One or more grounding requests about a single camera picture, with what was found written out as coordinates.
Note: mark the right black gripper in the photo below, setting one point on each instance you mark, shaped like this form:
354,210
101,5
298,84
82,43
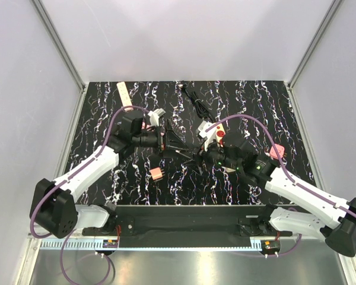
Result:
197,160

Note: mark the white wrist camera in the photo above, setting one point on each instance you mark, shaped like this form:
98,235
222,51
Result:
155,116
206,132

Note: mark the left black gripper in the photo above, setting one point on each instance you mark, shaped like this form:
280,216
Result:
170,139

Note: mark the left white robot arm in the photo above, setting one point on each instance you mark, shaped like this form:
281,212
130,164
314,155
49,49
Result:
54,206

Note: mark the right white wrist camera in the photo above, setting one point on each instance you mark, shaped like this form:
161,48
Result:
206,132

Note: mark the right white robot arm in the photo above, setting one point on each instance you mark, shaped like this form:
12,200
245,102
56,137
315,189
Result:
326,217

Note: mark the grey cable duct rail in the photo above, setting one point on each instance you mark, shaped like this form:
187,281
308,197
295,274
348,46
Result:
125,244

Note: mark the pink cube plug adapter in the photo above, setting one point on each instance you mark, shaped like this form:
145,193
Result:
156,174

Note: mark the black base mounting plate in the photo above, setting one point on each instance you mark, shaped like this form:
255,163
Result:
136,220

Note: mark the beige red power strip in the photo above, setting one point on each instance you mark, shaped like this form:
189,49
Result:
220,133

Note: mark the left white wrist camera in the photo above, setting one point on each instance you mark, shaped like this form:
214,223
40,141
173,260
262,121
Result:
155,116

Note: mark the white pink power strip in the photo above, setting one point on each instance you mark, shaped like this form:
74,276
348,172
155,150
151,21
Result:
124,96

